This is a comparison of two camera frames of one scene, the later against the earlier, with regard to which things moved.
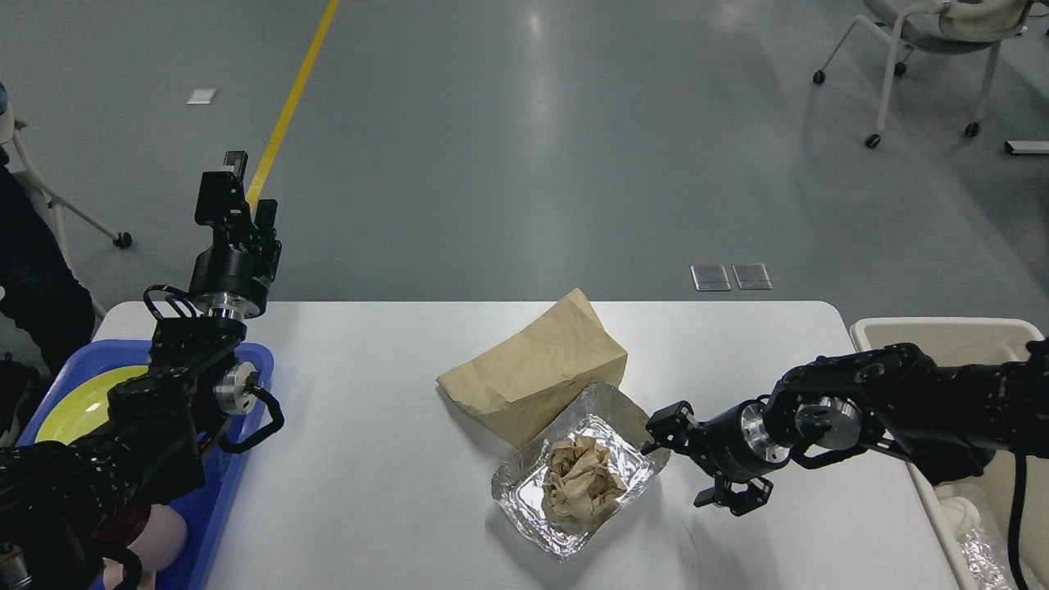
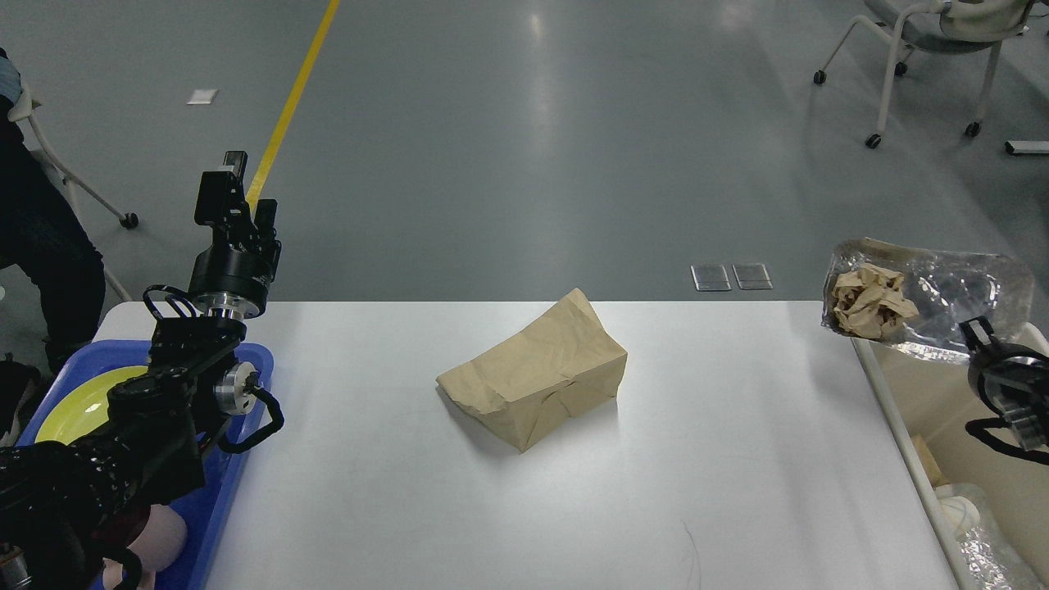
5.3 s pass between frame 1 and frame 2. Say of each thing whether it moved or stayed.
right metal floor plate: stayed
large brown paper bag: stayed
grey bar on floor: stayed
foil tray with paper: moved
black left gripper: stayed
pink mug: stayed
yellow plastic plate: stayed
